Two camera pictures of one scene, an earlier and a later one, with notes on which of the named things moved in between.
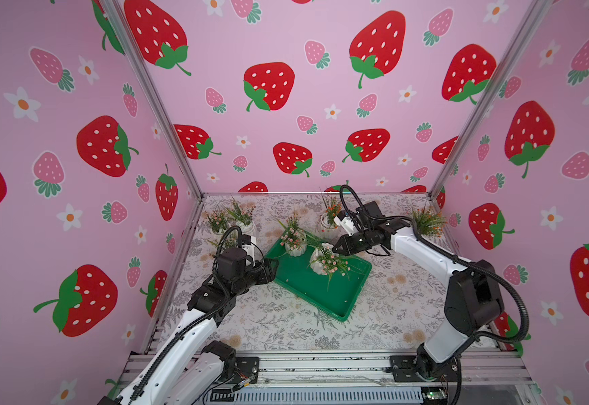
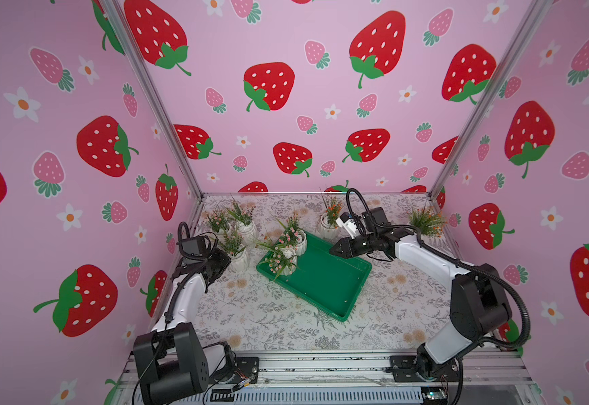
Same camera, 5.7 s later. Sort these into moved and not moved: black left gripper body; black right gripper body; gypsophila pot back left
Moved: black left gripper body
Not moved: gypsophila pot back left; black right gripper body
